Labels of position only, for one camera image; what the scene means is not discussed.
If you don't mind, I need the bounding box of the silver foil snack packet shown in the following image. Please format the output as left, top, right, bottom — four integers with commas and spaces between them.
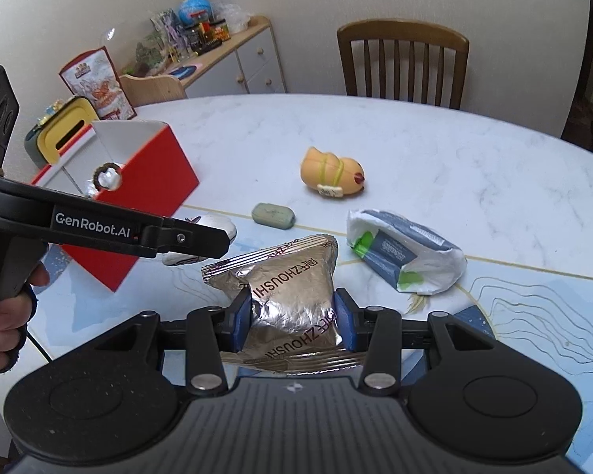
201, 233, 364, 376

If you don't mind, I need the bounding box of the gold brown scrunchie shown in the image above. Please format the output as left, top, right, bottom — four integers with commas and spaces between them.
92, 163, 122, 192

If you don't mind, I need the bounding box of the person's left hand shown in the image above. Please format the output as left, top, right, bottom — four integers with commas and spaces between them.
0, 262, 50, 373

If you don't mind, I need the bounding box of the red white cardboard box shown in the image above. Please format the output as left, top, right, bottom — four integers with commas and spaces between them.
28, 118, 201, 293

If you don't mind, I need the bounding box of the white blue tissue pack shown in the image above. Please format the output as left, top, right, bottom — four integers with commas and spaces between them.
347, 209, 467, 295

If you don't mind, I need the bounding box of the grey green soap bar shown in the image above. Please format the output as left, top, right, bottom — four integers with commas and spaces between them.
251, 202, 295, 230

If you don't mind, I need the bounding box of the orange capybara squishy toy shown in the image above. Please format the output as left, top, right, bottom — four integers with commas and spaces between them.
300, 147, 365, 198

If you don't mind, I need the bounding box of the red white snack bag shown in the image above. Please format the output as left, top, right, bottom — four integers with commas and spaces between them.
60, 46, 137, 120

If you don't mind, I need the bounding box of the wooden white cabinet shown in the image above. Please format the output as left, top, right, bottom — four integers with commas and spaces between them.
120, 15, 287, 107

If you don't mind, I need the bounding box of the blue patterned table mat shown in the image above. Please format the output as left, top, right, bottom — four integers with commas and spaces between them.
30, 230, 593, 473

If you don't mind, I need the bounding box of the blue globe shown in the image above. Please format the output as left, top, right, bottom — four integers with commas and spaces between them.
178, 0, 213, 27

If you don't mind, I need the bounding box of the brown wooden chair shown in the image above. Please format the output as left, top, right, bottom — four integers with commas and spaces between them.
336, 18, 470, 109

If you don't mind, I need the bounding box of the black cable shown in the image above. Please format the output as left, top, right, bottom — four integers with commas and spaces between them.
24, 329, 51, 362

